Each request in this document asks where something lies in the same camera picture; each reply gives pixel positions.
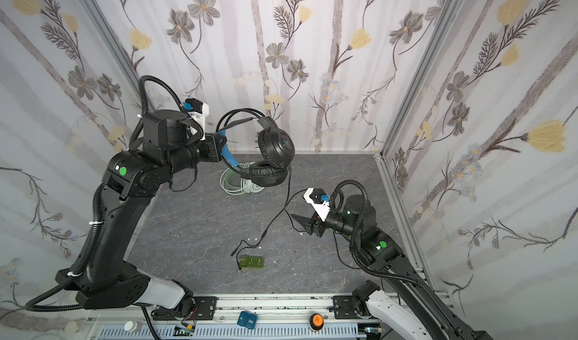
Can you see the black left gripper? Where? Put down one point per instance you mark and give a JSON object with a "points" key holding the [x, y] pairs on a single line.
{"points": [[217, 147]]}

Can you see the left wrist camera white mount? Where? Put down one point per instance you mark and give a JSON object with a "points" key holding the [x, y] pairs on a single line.
{"points": [[198, 111]]}

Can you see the mint green headphones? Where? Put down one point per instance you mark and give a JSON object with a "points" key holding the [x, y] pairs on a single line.
{"points": [[233, 184]]}

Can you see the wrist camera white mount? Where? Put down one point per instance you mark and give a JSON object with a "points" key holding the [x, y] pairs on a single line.
{"points": [[319, 200], [198, 111]]}

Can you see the small blue box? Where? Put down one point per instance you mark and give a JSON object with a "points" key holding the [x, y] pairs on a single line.
{"points": [[247, 320]]}

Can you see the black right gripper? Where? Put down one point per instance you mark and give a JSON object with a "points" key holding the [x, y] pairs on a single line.
{"points": [[317, 225]]}

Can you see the black and blue headphones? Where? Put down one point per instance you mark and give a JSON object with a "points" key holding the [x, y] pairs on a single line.
{"points": [[275, 145]]}

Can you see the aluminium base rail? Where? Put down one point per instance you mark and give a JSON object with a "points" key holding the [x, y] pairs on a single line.
{"points": [[225, 309]]}

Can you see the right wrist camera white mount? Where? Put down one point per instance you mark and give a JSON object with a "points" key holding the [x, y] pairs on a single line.
{"points": [[319, 200]]}

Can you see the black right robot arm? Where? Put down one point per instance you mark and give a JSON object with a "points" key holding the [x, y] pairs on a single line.
{"points": [[421, 314]]}

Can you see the orange emergency stop button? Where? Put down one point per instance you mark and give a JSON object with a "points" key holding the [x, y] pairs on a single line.
{"points": [[316, 322]]}

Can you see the white slotted cable duct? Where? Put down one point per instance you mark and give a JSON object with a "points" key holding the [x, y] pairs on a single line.
{"points": [[267, 331]]}

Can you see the left black corrugated conduit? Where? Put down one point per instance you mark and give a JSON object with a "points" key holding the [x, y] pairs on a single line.
{"points": [[90, 240]]}

